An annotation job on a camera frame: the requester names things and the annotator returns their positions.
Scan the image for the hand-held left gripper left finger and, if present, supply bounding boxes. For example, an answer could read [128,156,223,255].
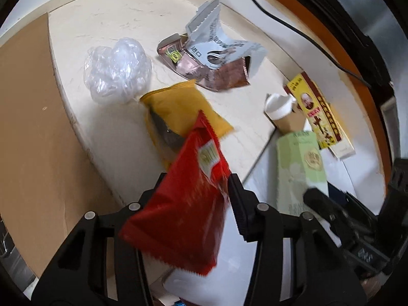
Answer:
[32,172,168,306]

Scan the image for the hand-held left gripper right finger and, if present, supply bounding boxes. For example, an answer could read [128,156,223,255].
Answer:
[228,172,367,306]

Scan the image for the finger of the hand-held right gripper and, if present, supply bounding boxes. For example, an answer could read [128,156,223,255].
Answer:
[303,188,354,233]
[328,183,378,220]

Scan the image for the red snack packet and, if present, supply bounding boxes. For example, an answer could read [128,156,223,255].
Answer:
[119,110,232,276]

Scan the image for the green label glass bottle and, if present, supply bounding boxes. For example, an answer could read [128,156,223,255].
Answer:
[276,131,329,214]

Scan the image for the pale yellow box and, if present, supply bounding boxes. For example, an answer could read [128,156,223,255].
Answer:
[328,102,355,160]

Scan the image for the yellow red long box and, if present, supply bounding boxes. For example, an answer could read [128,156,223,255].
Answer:
[284,73,343,150]

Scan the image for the yellow snack packet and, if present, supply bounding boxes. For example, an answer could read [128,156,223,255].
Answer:
[140,81,234,169]

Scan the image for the brown paper cup white lid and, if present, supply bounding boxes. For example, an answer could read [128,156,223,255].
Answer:
[264,93,308,133]

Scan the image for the crumpled clear plastic bag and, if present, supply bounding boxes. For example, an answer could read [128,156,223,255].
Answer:
[83,37,152,104]

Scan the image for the brown torn packet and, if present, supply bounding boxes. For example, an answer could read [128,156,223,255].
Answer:
[157,33,251,92]

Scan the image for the brown cardboard sheet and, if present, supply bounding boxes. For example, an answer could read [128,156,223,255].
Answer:
[0,13,128,279]

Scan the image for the grey foil bag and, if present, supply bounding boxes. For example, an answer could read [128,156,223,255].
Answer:
[186,0,266,80]

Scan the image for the orange wooden window frame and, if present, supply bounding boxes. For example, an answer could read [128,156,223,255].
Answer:
[239,0,392,166]

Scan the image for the black power cable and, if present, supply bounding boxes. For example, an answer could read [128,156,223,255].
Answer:
[233,0,372,88]

